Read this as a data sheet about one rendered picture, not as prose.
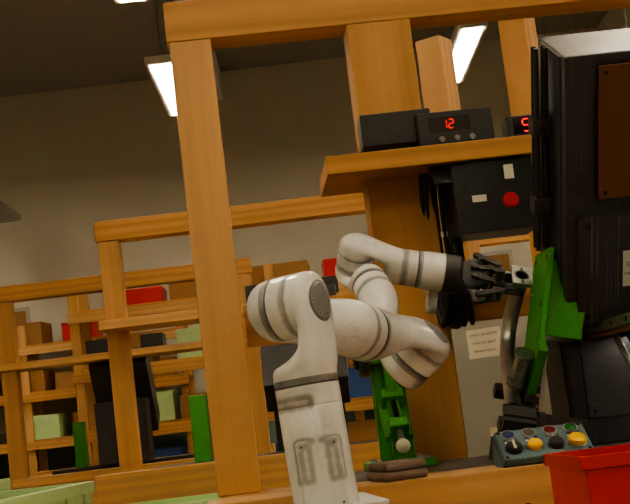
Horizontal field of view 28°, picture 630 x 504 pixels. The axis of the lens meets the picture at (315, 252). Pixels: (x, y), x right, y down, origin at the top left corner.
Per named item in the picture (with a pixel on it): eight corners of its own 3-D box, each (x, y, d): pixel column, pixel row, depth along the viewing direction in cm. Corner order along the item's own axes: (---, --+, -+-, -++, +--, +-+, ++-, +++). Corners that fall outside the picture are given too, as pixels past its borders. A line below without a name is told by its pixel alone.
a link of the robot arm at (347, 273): (328, 274, 245) (350, 313, 234) (335, 235, 241) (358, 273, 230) (362, 273, 247) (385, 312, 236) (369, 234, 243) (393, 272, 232)
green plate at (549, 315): (580, 367, 226) (593, 253, 230) (535, 360, 226) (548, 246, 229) (564, 370, 238) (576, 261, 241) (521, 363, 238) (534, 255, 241)
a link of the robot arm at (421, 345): (465, 352, 216) (396, 329, 194) (427, 390, 218) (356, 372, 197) (432, 315, 220) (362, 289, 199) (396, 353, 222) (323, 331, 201)
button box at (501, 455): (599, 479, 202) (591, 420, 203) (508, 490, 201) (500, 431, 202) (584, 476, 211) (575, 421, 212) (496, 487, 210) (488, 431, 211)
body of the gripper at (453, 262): (443, 271, 236) (492, 278, 236) (442, 243, 242) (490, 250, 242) (435, 301, 240) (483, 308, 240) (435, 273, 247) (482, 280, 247)
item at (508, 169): (541, 225, 257) (531, 154, 259) (460, 234, 256) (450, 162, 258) (528, 234, 269) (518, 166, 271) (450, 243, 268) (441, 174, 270)
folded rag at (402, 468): (429, 476, 203) (427, 458, 204) (382, 482, 201) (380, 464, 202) (411, 475, 213) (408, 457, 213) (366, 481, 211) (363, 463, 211)
